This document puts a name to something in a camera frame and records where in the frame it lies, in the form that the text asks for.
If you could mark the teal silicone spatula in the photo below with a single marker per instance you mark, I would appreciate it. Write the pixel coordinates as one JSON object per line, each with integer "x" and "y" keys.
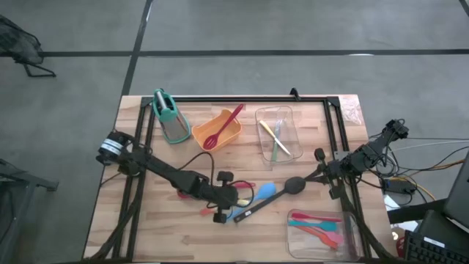
{"x": 322, "y": 225}

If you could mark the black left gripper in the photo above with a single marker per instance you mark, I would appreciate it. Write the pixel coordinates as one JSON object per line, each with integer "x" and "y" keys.
{"x": 220, "y": 196}

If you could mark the black mesh chair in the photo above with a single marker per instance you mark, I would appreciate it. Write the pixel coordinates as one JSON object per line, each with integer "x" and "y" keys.
{"x": 18, "y": 44}

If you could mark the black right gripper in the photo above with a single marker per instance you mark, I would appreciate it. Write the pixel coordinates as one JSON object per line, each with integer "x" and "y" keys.
{"x": 333, "y": 172}

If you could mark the pink silicone spatula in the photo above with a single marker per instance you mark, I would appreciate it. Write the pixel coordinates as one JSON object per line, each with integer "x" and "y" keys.
{"x": 339, "y": 238}

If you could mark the blue silicone spoon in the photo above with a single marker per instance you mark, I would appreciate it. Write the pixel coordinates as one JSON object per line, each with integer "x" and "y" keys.
{"x": 266, "y": 190}

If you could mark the red slotted spoon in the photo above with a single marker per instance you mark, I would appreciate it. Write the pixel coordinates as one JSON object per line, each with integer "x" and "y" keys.
{"x": 223, "y": 126}

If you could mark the black power brick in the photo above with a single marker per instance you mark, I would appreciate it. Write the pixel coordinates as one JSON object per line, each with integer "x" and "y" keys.
{"x": 399, "y": 186}

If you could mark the crumpled clear plastic wrap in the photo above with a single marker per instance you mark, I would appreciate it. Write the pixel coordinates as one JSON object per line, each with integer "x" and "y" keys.
{"x": 351, "y": 110}

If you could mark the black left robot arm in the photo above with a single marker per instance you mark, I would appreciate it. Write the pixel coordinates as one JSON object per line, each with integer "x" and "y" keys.
{"x": 161, "y": 172}

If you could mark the black slotted nylon spoon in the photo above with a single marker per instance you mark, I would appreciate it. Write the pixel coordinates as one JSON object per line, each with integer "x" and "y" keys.
{"x": 295, "y": 185}

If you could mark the black table clamp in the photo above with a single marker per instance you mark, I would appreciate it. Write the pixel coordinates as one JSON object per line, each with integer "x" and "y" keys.
{"x": 295, "y": 94}

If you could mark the black aluminium frame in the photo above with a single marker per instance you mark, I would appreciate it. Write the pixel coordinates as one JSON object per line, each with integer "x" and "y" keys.
{"x": 238, "y": 99}

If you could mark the black keyboard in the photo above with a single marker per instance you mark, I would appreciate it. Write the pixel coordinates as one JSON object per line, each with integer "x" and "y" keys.
{"x": 432, "y": 253}

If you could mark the grey metal stand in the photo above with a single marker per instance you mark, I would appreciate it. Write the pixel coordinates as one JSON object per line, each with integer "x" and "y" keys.
{"x": 18, "y": 179}

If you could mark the dark laptop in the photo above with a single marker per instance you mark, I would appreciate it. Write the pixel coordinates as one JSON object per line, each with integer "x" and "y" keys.
{"x": 459, "y": 194}

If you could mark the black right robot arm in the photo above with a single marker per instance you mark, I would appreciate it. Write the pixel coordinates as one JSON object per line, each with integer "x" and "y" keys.
{"x": 370, "y": 150}

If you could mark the orange plastic bin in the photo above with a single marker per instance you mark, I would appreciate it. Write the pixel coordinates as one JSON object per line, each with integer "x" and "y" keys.
{"x": 229, "y": 133}

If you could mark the grey metal mounting plate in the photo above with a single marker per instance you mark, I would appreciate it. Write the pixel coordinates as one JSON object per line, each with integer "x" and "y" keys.
{"x": 340, "y": 155}

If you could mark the red silicone spatula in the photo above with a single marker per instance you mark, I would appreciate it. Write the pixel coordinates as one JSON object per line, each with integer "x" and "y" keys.
{"x": 311, "y": 217}

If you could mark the clear plastic storage bin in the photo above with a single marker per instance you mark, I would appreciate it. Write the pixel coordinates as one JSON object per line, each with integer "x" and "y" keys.
{"x": 293, "y": 121}
{"x": 351, "y": 242}

